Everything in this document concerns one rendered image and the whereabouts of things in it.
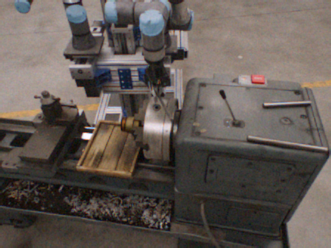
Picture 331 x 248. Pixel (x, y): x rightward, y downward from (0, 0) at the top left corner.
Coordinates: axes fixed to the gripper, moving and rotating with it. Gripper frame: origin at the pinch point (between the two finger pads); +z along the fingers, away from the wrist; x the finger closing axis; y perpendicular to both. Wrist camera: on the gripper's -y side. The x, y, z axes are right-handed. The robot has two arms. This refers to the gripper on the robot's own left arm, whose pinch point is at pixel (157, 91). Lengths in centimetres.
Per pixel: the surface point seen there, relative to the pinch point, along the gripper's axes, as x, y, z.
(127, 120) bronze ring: -14.1, -10.1, 24.9
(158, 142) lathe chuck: -3.7, 10.1, 21.6
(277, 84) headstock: 59, 2, 14
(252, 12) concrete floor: 239, -296, 177
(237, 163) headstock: 24.3, 31.3, 20.8
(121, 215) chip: -31, 15, 76
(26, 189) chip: -84, -23, 79
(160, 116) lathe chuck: 0.2, 2.0, 14.1
